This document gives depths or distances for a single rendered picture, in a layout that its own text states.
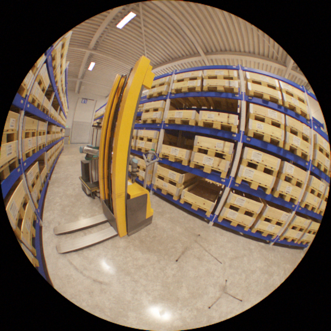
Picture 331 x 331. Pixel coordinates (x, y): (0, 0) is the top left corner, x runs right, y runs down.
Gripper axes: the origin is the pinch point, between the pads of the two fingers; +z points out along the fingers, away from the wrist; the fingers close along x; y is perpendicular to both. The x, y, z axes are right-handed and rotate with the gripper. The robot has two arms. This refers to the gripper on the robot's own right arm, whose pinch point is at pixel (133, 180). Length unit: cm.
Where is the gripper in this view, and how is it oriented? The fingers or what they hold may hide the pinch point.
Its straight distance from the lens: 159.8
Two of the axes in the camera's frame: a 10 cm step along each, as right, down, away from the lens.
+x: 7.8, 2.8, -5.6
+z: -1.8, 9.6, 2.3
